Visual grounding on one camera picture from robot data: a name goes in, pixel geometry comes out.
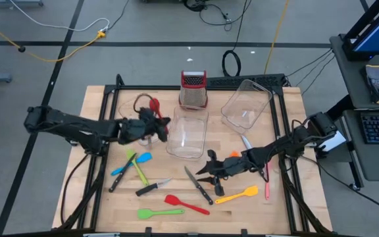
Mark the blue silicone spatula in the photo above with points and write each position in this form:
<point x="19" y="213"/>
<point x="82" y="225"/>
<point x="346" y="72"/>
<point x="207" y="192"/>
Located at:
<point x="143" y="158"/>

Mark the red steel box grater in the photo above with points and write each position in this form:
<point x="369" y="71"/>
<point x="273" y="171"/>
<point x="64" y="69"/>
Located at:
<point x="193" y="92"/>

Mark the red silicone spatula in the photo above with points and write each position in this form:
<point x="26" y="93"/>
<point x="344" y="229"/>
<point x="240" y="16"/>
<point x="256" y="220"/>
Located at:
<point x="173" y="199"/>

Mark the red spoon with white sticker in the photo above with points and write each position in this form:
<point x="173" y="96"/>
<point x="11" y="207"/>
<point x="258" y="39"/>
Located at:
<point x="155" y="105"/>

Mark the black desk stand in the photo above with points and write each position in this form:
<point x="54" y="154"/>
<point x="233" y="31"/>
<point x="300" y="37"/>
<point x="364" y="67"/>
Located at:
<point x="355" y="164"/>

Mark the yellow silicone spatula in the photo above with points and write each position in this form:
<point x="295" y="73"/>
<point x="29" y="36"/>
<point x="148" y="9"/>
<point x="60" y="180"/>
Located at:
<point x="250" y="191"/>

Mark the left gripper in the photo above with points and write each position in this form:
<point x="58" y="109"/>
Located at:
<point x="133" y="130"/>

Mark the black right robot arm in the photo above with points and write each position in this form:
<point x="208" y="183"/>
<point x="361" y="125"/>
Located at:
<point x="291" y="143"/>

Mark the grey black work gloves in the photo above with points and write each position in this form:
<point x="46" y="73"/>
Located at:
<point x="377" y="84"/>

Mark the black power strip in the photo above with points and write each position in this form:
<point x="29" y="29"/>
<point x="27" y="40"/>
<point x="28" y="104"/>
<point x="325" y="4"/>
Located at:
<point x="248" y="80"/>

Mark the green silicone spatula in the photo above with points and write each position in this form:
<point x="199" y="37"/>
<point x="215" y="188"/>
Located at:
<point x="145" y="214"/>

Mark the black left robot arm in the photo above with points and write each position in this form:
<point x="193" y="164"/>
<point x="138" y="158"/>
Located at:
<point x="74" y="126"/>

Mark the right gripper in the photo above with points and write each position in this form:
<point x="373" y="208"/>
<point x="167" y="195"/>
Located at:
<point x="229" y="166"/>

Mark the grey keyboard desk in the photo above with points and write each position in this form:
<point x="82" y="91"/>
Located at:
<point x="373" y="161"/>

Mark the clear plastic bin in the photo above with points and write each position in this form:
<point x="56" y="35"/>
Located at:
<point x="127" y="108"/>
<point x="245" y="108"/>
<point x="187" y="138"/>

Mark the computer monitor blue screen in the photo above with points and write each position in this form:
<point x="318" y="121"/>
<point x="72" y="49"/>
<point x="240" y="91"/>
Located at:
<point x="378" y="33"/>

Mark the long slim black knife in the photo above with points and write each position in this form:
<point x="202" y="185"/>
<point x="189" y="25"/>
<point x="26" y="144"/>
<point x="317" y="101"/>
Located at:
<point x="120" y="176"/>

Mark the small black paring knife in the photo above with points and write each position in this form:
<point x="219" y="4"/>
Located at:
<point x="146" y="190"/>

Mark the grey side desk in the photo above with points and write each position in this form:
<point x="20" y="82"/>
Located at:
<point x="347" y="75"/>

